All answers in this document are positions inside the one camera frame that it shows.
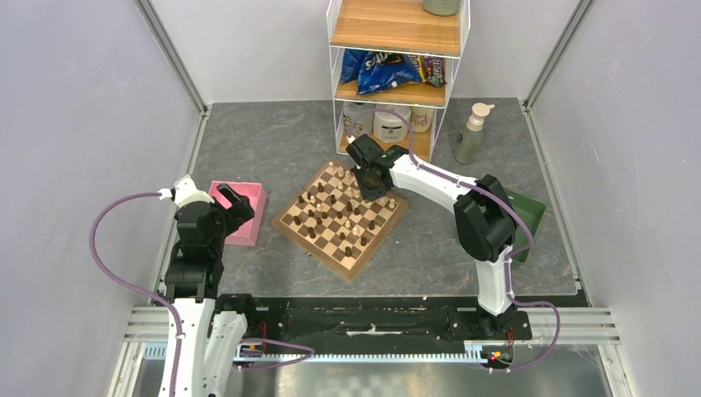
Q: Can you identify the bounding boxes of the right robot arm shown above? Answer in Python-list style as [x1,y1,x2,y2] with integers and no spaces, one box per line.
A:
[346,135,533,338]

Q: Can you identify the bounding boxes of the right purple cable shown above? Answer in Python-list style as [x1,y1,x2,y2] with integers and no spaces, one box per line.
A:
[346,108,562,375]

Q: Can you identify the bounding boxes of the green plastic bin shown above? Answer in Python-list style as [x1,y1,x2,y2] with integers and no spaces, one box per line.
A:
[504,188,547,269]

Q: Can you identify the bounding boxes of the white toilet paper roll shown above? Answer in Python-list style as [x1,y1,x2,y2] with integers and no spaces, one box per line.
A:
[373,104,411,143]

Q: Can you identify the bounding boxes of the white printed mug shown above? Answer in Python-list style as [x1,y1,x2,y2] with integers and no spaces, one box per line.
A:
[342,102,375,136]

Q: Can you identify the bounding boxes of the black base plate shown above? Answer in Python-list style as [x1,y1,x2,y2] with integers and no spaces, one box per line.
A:
[205,295,535,357]

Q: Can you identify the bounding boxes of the white wire wooden shelf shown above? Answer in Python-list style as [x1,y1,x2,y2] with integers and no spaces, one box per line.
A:
[326,1,470,160]

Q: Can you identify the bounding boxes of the wooden chess board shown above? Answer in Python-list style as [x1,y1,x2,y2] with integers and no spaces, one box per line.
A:
[272,159,408,281]

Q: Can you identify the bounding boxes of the pink plastic bin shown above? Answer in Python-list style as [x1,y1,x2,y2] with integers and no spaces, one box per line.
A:
[208,180,267,246]

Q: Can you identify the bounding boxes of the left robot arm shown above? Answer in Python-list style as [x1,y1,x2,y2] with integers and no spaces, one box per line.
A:
[160,175,260,396]

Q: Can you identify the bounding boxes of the purple cable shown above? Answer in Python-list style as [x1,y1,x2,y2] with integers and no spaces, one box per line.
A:
[88,191,316,397]
[346,108,562,375]

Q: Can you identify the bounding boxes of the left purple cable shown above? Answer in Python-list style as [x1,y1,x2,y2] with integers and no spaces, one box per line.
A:
[88,191,316,397]

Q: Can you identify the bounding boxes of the green soap pump bottle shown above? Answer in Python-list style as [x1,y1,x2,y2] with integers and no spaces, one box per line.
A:
[453,103,495,165]

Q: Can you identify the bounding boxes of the brown candy bag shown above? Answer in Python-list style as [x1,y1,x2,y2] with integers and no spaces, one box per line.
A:
[417,55,446,88]

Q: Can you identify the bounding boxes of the blue chips bag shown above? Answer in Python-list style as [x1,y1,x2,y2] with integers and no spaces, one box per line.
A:
[340,49,422,95]

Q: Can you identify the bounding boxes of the green jar top shelf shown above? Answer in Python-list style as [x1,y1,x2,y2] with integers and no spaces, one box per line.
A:
[422,0,461,17]

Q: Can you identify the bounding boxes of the white cup right shelf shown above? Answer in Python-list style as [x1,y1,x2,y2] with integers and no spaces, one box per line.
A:
[410,106,435,133]

